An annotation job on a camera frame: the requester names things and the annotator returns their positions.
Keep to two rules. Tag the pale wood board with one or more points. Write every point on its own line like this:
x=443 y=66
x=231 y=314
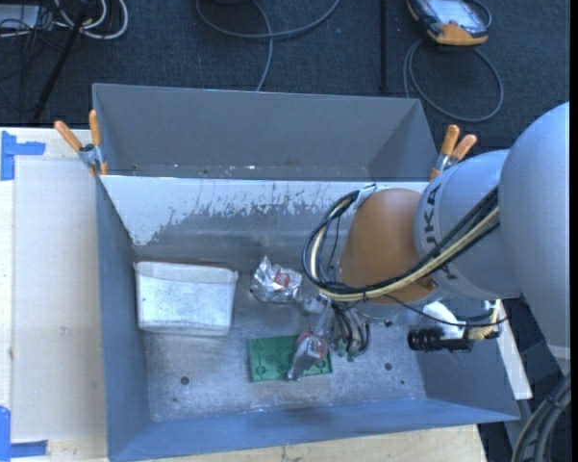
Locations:
x=57 y=296

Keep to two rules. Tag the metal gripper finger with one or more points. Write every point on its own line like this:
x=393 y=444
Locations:
x=318 y=345
x=300 y=360

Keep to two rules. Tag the grey metal bin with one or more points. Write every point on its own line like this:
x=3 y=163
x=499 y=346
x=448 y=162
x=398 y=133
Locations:
x=207 y=364

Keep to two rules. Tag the white plastic tub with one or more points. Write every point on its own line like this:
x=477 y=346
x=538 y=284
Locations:
x=185 y=301

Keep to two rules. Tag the dark green flat block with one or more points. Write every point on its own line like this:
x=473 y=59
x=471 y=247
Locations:
x=269 y=360

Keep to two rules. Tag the black cylinder on white bracket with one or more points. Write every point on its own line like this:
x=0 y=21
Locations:
x=433 y=340

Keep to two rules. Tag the crumpled clear plastic packet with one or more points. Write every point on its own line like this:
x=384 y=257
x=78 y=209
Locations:
x=275 y=283

